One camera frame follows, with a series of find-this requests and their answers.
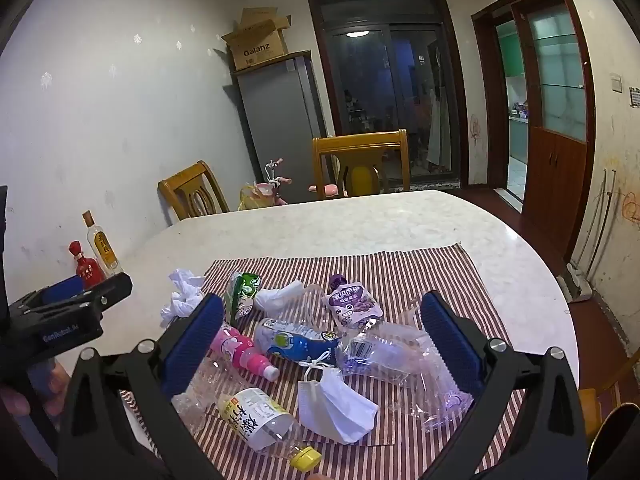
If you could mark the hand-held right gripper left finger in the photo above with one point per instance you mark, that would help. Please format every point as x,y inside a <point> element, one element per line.
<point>192,345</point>

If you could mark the white wall switch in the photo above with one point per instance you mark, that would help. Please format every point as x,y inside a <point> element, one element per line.
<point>616,83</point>

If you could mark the red ceramic bottle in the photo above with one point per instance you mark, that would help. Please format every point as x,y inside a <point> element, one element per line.
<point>87,272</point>

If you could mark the blue label plastic bottle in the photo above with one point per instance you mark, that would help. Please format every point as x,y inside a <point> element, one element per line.
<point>290,347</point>

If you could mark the twisted white tissue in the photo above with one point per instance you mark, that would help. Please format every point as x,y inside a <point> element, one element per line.
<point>277,297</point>

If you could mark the yellow plastic bag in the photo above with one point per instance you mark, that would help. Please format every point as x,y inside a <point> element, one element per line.
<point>250,196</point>

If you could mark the grey refrigerator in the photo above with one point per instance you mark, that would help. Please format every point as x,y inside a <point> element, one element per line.
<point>280,120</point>

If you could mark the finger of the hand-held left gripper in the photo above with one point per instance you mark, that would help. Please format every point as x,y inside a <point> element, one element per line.
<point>102,287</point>
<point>62,288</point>

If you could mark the person's left hand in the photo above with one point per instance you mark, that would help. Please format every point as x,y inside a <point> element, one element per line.
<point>57,385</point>

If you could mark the wooden glass partition cabinet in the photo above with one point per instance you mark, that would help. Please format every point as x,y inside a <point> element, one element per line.
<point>555,170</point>

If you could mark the open cardboard box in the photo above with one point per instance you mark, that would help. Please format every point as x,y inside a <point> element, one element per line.
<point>257,50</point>

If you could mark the red white striped cloth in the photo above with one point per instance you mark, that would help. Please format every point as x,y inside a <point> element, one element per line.
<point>400,270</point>

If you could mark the purple tinted clear wrapper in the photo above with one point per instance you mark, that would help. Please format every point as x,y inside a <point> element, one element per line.
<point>440,407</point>

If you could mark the wooden chair yellow backrest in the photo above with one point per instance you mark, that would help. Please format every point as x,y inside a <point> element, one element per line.
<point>590,405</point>
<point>360,142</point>

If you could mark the clear plastic wrapper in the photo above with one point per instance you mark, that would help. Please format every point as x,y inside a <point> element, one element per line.
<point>315,305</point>

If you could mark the black gold rim bin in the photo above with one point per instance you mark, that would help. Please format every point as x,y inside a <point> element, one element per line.
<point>622,432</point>

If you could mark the white face mask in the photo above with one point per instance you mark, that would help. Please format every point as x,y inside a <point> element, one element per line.
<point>335,405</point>

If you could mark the clear glass liquor bottle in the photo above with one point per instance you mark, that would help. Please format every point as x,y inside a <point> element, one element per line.
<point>102,252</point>

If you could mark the thin metal pipes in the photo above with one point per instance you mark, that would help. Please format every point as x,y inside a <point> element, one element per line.
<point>602,210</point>

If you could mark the pink label plastic bottle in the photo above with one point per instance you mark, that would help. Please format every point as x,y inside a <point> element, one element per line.
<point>240,355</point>

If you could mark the carved wooden chair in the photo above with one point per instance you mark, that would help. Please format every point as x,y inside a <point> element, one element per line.
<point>175,185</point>

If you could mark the purple drink pouch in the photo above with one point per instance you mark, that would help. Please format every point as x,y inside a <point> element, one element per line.
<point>350,305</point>

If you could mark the pink child tricycle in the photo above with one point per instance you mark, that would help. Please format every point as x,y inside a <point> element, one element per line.
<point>274,180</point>

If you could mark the yellow cap plastic bottle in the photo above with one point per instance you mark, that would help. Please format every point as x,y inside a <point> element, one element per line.
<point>255,415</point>

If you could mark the crushed clear plastic bottle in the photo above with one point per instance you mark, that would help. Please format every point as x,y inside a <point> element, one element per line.
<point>385,355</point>

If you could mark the dark sliding glass door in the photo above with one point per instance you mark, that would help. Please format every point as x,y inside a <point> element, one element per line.
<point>370,85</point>

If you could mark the brown kitchen door frame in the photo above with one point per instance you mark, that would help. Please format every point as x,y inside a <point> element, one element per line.
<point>482,110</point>

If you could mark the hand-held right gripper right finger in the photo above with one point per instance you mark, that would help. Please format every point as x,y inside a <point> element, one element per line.
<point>450,345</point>

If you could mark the white power strip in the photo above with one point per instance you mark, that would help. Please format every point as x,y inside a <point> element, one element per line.
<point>575,282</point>

